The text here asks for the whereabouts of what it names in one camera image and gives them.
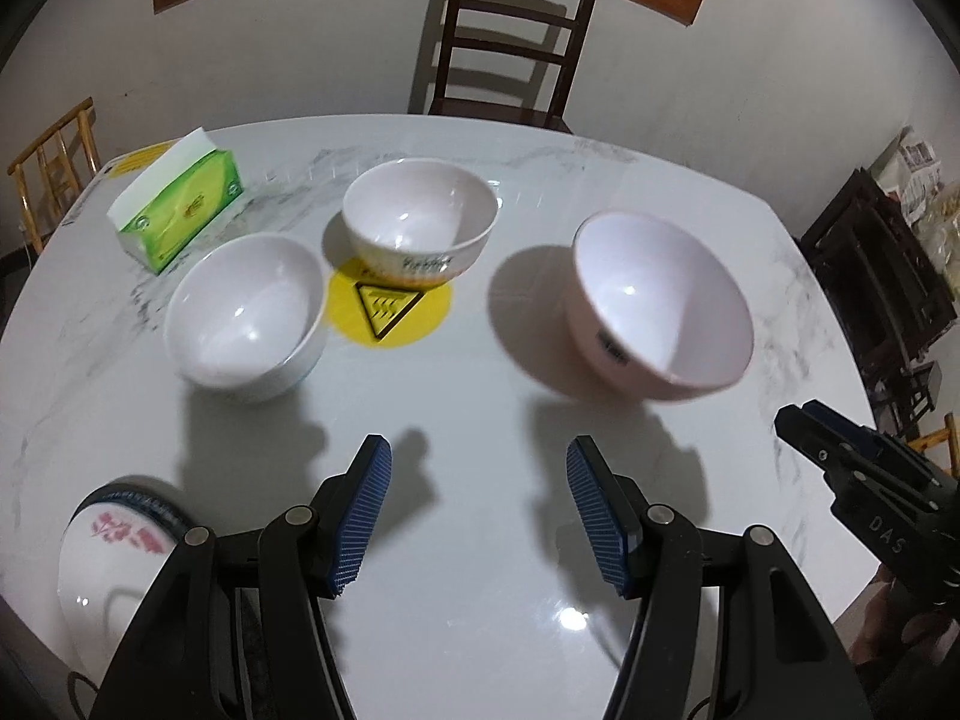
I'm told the dark carved wooden chair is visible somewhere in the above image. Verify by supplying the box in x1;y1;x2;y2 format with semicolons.
799;165;960;436

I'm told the bamboo chair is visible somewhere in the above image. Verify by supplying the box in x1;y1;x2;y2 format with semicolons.
7;97;102;256

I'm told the bamboo stool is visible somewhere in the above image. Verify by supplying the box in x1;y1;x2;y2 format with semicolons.
907;412;960;477

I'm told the white pink-flower plate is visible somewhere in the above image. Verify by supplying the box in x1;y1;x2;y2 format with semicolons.
56;499;188;680

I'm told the plain white ribbed bowl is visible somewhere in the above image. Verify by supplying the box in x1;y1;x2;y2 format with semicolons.
165;234;329;404

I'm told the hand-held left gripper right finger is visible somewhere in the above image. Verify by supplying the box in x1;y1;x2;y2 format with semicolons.
566;435;875;720

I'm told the printed white bag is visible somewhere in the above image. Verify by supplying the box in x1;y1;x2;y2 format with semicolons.
874;127;960;278

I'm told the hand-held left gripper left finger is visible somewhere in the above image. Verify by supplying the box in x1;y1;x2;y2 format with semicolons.
90;433;395;720

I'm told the yellow round warning sticker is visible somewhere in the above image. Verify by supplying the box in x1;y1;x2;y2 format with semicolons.
328;255;455;347

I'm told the green tissue box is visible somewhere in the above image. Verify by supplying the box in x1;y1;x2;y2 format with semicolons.
106;129;245;276

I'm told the person's right hand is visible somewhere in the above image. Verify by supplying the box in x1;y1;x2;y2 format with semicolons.
853;576;905;672

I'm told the black cable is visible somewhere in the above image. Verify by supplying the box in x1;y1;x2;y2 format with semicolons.
66;671;102;720

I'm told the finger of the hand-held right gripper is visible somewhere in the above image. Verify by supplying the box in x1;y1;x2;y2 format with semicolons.
802;399;938;482
775;403;839;472

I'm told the cream bowl with black print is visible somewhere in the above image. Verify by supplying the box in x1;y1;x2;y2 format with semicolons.
342;159;501;287

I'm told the large pink bowl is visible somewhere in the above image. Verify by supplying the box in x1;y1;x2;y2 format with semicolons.
564;211;755;404

